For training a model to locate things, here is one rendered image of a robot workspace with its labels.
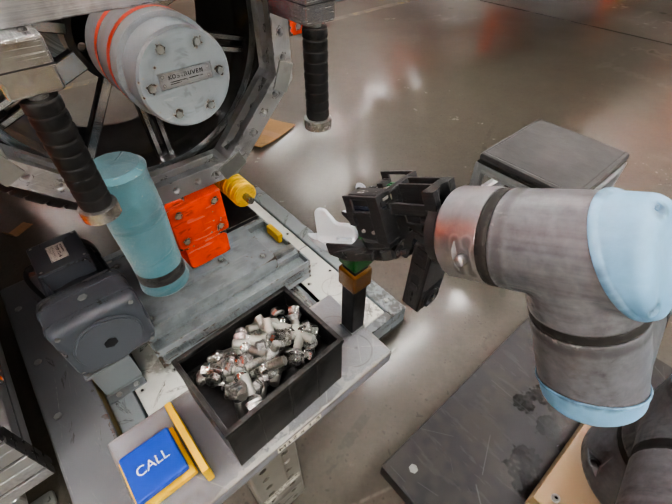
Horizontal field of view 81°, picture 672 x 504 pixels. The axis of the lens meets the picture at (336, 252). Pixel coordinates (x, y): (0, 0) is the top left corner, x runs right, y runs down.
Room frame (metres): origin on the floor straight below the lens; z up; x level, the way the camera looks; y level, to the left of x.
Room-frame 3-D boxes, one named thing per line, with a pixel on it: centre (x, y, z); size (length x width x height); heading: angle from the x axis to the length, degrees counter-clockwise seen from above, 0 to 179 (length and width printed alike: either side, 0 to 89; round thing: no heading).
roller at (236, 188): (0.82, 0.29, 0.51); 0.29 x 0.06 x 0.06; 41
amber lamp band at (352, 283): (0.42, -0.03, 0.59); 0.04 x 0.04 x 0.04; 41
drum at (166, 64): (0.61, 0.26, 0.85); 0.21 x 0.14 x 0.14; 41
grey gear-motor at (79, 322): (0.62, 0.62, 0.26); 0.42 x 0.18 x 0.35; 41
